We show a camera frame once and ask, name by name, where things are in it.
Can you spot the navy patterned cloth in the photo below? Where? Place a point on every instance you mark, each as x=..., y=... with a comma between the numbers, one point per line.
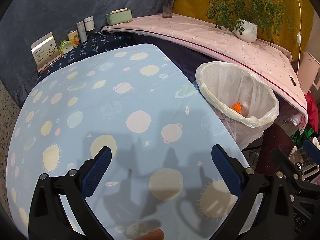
x=101, y=42

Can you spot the green plant in white pot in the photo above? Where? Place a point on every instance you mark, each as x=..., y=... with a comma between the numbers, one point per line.
x=268, y=15

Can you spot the light blue planet tablecloth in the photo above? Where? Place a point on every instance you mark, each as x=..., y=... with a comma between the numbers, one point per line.
x=159, y=128

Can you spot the orange trash piece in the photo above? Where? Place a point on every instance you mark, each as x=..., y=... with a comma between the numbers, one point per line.
x=237, y=107

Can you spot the trash bin with white bag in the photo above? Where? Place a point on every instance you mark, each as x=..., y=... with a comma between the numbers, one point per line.
x=223, y=84

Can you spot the mint green tissue box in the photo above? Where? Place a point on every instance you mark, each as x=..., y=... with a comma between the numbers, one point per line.
x=119, y=16

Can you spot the person's left hand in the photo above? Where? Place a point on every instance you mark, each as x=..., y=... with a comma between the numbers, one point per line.
x=157, y=234

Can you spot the white product box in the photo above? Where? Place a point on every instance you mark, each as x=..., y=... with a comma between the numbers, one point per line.
x=45, y=52

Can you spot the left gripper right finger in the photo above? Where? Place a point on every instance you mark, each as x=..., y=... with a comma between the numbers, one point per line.
x=274, y=218

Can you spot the small green packet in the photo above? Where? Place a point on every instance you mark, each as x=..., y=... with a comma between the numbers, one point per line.
x=65, y=47

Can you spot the tall white bottle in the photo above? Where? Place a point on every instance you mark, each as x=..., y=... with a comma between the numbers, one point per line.
x=82, y=31

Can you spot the pink cloth covered bench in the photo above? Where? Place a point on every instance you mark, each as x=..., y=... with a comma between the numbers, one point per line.
x=260, y=57

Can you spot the pink white appliance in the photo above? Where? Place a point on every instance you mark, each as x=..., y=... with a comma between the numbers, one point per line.
x=308, y=73

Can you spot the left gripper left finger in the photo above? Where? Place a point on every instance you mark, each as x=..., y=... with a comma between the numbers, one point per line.
x=47, y=216

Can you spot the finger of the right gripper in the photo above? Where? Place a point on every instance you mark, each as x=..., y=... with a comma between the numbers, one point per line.
x=311, y=149
x=286, y=170

